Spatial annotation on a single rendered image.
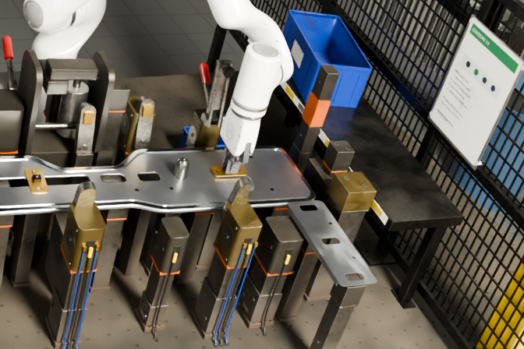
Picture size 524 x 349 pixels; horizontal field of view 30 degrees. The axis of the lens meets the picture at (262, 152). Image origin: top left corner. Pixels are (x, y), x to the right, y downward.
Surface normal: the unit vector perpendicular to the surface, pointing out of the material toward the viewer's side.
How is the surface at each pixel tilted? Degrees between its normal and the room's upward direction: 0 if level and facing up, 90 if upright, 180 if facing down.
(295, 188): 0
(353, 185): 0
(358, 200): 90
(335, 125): 0
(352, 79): 90
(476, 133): 90
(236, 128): 88
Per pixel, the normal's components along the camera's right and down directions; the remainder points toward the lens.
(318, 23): 0.25, 0.59
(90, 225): 0.26, -0.80
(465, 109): -0.88, 0.03
